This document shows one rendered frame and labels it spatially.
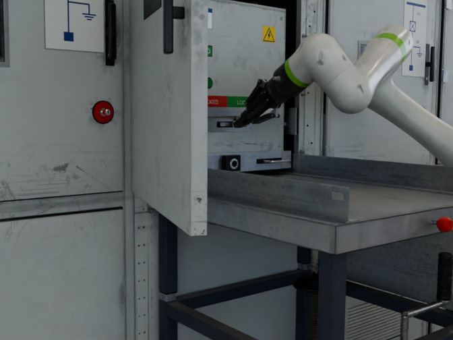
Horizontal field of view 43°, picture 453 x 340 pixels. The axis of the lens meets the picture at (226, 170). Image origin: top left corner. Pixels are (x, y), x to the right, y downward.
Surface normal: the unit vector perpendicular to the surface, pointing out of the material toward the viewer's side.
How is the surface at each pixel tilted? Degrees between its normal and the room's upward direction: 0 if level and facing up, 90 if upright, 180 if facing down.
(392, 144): 90
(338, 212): 90
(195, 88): 90
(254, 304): 90
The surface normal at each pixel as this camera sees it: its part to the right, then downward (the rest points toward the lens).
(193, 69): 0.32, 0.10
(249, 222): -0.79, 0.05
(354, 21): 0.62, 0.08
